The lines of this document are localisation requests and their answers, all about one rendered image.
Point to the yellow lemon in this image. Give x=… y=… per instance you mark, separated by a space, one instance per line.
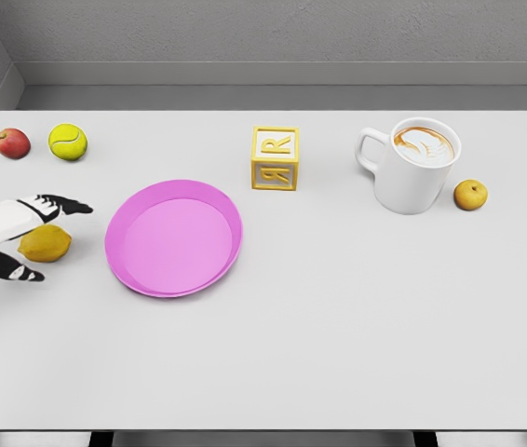
x=45 y=244

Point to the pink plate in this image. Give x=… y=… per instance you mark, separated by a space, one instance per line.
x=173 y=239

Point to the red apple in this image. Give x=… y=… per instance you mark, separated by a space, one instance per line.
x=12 y=143

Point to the yellow tennis ball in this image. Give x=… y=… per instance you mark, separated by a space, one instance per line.
x=68 y=142

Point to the yellow letter block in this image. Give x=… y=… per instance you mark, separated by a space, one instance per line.
x=275 y=158

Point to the white coffee mug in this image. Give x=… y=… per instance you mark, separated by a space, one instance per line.
x=414 y=167

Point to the small yellow pear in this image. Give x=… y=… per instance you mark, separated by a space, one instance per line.
x=470 y=194

